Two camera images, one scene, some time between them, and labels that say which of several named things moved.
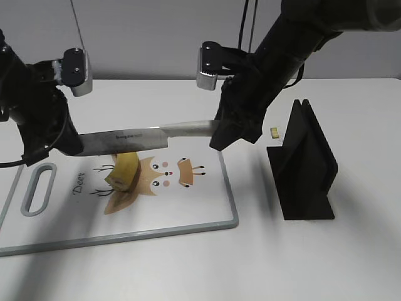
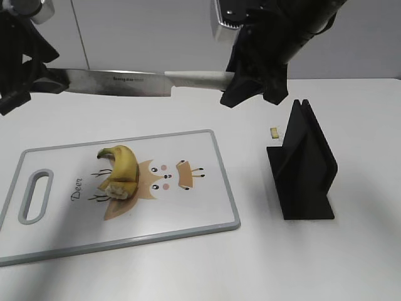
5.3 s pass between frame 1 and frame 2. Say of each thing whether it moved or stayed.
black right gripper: moved
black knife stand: stayed
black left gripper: moved
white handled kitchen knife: moved
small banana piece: stayed
